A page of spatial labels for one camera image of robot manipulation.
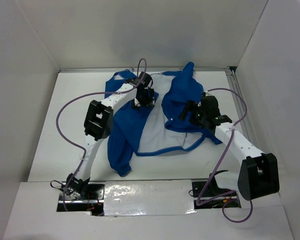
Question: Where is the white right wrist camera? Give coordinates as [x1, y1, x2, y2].
[201, 91, 212, 98]

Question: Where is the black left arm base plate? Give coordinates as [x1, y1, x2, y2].
[59, 182, 105, 201]

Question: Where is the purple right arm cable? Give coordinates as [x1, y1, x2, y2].
[196, 87, 254, 223]

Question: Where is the blue jacket white lining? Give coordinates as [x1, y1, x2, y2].
[107, 62, 221, 177]

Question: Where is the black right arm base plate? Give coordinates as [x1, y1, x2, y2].
[188, 179, 238, 201]

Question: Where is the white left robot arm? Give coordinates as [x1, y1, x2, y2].
[55, 71, 155, 200]

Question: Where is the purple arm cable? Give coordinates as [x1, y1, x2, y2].
[196, 87, 254, 223]
[55, 58, 148, 212]

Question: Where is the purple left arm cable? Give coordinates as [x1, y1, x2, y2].
[55, 58, 148, 212]

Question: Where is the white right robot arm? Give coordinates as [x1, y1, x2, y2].
[179, 94, 280, 201]

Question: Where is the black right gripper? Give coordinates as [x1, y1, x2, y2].
[178, 99, 208, 129]

